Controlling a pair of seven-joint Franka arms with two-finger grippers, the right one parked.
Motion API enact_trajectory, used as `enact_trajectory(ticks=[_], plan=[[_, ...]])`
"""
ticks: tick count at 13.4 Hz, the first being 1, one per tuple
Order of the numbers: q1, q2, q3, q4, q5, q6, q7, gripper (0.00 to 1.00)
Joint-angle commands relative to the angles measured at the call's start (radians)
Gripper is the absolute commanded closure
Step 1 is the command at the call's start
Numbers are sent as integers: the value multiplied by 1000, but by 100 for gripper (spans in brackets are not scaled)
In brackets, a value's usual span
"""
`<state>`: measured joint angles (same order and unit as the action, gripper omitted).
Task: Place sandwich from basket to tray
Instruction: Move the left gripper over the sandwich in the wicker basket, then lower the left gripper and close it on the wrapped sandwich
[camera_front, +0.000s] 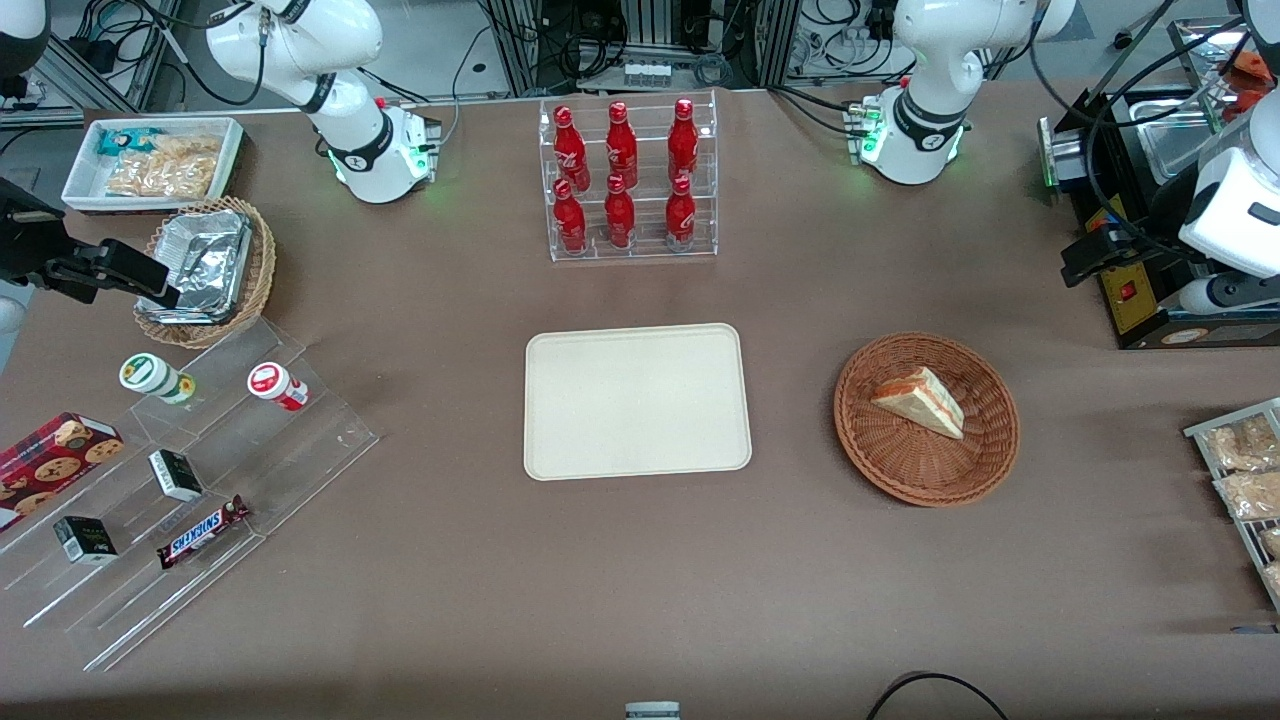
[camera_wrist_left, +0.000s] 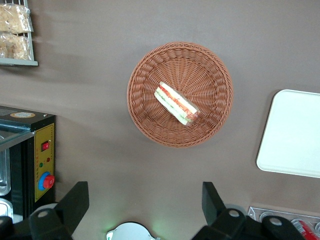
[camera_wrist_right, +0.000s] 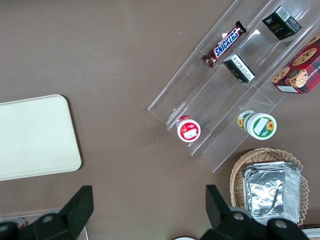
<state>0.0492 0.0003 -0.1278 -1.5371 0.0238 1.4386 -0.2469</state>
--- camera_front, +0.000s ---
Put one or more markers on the red cola bottle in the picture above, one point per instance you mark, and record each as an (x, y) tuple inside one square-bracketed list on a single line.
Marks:
[(569, 145), (621, 145), (570, 220), (619, 215), (680, 212), (683, 140)]

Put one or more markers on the red cookie box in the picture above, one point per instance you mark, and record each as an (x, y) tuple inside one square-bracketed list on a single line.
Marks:
[(55, 460)]

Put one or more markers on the steel food pan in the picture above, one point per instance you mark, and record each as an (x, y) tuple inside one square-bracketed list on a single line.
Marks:
[(1195, 40)]

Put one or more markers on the cream plastic tray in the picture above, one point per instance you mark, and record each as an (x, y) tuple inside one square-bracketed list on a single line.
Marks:
[(635, 400)]

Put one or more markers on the triangular sandwich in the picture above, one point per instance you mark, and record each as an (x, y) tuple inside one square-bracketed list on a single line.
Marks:
[(925, 402)]

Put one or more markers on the tray of wrapped snacks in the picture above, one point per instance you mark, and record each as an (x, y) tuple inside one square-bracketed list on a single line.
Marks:
[(1200, 432)]

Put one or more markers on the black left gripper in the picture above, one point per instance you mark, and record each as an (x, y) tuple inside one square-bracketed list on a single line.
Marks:
[(1156, 222)]

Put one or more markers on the brown wicker basket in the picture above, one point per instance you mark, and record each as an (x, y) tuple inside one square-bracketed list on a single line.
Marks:
[(930, 470)]

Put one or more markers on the red lid cup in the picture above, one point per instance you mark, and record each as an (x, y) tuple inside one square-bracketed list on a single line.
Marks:
[(272, 383)]

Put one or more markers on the clear acrylic bottle rack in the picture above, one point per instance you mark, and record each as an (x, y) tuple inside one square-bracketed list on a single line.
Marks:
[(645, 245)]

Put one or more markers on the Snickers chocolate bar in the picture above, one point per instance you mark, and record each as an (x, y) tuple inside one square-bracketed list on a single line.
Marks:
[(200, 532)]

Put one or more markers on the small black box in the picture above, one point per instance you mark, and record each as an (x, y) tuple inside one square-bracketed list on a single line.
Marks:
[(85, 540), (176, 476)]

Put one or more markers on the green lid cup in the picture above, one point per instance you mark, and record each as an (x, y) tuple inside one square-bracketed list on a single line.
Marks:
[(150, 375)]

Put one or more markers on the clear bag of chips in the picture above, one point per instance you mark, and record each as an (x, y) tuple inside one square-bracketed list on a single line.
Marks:
[(170, 168)]

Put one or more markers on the clear acrylic stepped stand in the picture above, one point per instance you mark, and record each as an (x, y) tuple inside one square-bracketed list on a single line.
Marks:
[(270, 450)]

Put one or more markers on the light wicker basket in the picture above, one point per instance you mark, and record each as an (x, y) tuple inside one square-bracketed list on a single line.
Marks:
[(258, 270)]

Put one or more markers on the small grey device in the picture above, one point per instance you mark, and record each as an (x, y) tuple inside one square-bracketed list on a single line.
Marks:
[(652, 711)]

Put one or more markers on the blue snack packet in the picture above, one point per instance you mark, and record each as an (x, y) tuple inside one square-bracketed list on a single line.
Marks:
[(125, 140)]

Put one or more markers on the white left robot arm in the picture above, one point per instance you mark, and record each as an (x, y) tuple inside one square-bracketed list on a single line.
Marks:
[(925, 110)]

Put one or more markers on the black countertop appliance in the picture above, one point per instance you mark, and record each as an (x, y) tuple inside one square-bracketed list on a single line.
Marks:
[(1135, 305)]

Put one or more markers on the aluminium frame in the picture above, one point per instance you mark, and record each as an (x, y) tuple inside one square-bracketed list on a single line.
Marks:
[(90, 70)]

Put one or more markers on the white power strip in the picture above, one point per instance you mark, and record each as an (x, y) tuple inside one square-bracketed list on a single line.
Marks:
[(647, 73)]

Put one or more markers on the white rectangular snack bin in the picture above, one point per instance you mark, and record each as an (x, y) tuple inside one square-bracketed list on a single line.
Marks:
[(82, 180)]

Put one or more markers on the stack of foil containers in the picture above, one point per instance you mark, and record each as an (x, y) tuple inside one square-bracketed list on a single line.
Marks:
[(205, 260)]

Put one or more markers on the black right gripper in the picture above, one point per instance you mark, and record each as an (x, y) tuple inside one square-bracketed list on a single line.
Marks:
[(22, 250)]

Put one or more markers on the orange red food pieces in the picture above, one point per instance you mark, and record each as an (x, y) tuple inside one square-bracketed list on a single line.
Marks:
[(1250, 70)]

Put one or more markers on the bagged pastry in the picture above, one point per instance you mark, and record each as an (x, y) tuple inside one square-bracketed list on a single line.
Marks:
[(1274, 580), (1250, 495), (1240, 445), (1272, 542)]

